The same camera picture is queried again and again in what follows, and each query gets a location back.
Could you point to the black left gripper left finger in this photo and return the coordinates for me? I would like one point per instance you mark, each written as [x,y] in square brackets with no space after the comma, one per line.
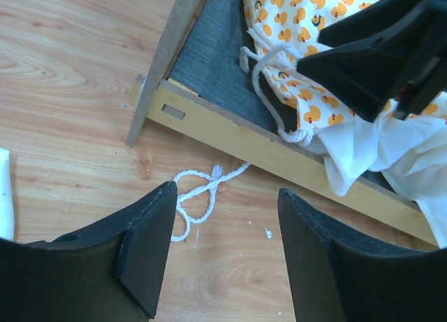
[110,270]

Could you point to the wooden pet bed frame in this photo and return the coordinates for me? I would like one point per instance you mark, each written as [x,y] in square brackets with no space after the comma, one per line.
[178,107]

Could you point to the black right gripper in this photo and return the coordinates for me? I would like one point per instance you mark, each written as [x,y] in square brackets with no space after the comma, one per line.
[392,49]

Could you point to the cream cloth pile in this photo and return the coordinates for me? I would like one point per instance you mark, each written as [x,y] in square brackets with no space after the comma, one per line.
[7,215]

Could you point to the duck print bed cover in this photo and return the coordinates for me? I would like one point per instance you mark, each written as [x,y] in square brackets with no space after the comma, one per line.
[243,56]

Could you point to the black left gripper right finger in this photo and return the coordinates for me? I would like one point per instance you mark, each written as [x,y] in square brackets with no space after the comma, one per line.
[337,273]

